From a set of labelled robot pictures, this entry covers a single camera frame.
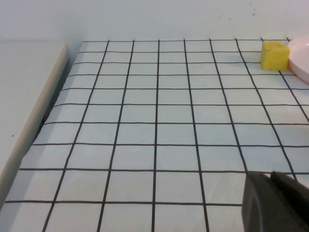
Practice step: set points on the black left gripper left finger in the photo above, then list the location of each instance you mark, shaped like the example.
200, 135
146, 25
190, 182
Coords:
260, 207

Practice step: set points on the yellow sponge cube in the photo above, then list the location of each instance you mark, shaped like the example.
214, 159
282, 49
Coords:
275, 58

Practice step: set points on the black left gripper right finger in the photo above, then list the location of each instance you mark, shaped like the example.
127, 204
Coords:
297, 200

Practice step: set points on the pale pink round plate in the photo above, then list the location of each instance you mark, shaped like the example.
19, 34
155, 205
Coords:
300, 60

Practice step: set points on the white board with beige edge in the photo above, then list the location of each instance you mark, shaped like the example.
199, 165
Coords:
19, 96

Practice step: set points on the white black grid table mat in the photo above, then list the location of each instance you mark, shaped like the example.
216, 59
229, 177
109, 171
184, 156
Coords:
144, 120

